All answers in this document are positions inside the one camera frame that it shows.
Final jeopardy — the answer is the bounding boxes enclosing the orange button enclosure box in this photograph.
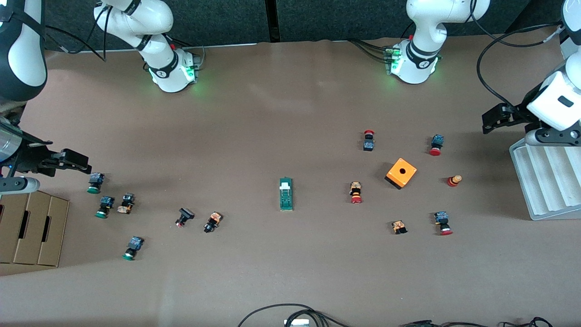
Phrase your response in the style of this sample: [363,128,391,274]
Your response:
[384,158,418,190]

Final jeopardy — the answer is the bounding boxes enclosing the thin black cable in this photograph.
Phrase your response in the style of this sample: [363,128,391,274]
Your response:
[499,317,554,327]

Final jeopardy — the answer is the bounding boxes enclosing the black looped cable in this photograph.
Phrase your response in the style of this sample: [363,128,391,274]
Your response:
[237,303,352,327]

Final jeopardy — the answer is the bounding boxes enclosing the black square button red terminals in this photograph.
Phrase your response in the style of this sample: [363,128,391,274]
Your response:
[175,207,195,228]

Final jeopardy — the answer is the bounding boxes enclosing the black right base cables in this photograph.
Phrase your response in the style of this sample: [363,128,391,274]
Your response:
[170,39,206,69]

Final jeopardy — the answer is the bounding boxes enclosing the black base cables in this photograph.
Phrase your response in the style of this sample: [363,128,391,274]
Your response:
[170,39,206,69]
[349,38,392,64]

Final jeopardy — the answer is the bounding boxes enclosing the brown cardboard box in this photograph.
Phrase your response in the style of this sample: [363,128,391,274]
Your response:
[0,193,30,264]
[13,190,51,265]
[38,195,70,268]

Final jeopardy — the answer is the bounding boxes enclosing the olive cloth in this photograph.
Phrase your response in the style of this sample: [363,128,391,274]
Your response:
[0,101,27,122]

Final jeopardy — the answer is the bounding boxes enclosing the black cable with clip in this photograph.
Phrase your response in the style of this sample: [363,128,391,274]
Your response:
[399,320,454,327]

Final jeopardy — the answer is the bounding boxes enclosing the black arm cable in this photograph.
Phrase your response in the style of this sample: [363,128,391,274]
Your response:
[470,0,566,112]
[43,2,109,62]

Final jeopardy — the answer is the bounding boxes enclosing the black vertical post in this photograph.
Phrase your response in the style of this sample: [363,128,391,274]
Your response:
[265,0,281,43]

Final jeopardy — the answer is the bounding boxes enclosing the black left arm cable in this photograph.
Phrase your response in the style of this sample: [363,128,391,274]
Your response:
[470,0,566,112]

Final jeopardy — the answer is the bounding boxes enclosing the green mushroom push button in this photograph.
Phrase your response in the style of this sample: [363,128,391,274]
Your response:
[122,236,145,261]
[87,172,105,195]
[95,196,115,219]

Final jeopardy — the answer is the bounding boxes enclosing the green terminal block module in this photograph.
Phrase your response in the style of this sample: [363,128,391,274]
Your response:
[279,177,294,212]

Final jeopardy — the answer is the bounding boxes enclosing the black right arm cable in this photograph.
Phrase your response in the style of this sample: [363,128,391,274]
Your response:
[43,2,109,62]

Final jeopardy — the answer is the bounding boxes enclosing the white ridged plastic tray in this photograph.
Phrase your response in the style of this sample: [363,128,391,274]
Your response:
[509,136,581,221]

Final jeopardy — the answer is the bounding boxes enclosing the black left base cables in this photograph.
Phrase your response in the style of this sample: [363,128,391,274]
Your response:
[349,38,392,64]

